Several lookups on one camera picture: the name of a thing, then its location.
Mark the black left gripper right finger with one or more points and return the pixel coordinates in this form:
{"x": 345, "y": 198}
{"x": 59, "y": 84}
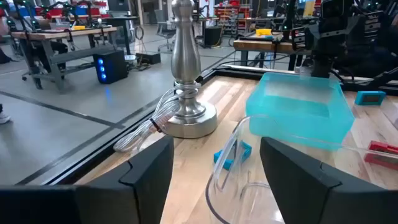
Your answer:
{"x": 311, "y": 193}

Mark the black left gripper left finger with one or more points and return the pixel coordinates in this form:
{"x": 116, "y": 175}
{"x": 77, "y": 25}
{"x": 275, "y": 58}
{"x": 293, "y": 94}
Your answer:
{"x": 140, "y": 193}

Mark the red digital display meter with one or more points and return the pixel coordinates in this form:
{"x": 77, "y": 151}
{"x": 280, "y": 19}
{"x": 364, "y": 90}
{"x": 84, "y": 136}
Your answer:
{"x": 381, "y": 160}

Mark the blue digital display meter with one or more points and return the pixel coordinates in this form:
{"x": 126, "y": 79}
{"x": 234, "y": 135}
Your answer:
{"x": 370, "y": 98}

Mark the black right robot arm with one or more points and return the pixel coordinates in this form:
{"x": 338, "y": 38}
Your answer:
{"x": 329, "y": 40}

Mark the grey office chair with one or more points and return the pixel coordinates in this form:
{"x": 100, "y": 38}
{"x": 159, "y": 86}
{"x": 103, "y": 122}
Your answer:
{"x": 164, "y": 29}

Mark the teal translucent plastic bin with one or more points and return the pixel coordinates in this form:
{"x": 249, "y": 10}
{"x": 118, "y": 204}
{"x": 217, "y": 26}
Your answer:
{"x": 298, "y": 124}

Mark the black computer tower blue lights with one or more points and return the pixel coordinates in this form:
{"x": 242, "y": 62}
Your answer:
{"x": 110, "y": 67}

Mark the black box on floor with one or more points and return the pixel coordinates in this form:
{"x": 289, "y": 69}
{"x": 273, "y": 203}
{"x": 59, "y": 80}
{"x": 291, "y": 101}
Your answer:
{"x": 148, "y": 58}

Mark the silver metal lamp base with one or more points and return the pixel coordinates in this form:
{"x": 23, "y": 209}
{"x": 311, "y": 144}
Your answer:
{"x": 186, "y": 46}

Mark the wooden workbench with metal legs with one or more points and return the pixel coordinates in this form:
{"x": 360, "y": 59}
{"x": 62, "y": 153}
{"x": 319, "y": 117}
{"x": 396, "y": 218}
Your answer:
{"x": 261, "y": 46}
{"x": 49, "y": 34}

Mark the person's shoe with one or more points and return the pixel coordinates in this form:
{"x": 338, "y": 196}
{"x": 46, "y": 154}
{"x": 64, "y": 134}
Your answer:
{"x": 4, "y": 117}

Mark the black aluminium table frame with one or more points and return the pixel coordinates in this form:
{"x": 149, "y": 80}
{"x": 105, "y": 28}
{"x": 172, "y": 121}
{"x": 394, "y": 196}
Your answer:
{"x": 239, "y": 74}

